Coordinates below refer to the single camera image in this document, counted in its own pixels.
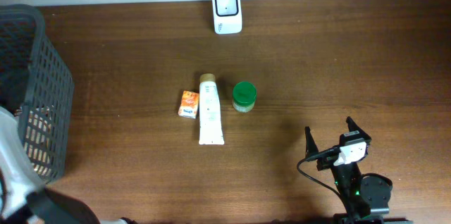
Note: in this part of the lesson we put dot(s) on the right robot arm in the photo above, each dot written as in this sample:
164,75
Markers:
364,196

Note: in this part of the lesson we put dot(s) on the grey plastic basket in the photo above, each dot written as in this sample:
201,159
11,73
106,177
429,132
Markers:
37,87

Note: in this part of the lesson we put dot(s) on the orange tissue pack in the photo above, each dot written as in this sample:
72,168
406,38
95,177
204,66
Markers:
189,105

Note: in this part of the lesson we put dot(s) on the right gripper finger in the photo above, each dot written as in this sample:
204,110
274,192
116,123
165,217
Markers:
311,147
355,131

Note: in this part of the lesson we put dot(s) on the white barcode scanner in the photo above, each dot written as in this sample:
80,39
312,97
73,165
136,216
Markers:
227,15

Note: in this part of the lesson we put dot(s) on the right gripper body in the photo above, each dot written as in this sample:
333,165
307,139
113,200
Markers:
343,172

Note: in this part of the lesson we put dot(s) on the green lid jar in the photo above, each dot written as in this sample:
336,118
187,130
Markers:
244,96

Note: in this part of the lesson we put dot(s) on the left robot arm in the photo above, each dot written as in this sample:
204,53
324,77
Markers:
24,196

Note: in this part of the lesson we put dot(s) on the white cream tube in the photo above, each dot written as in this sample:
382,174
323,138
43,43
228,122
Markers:
210,126

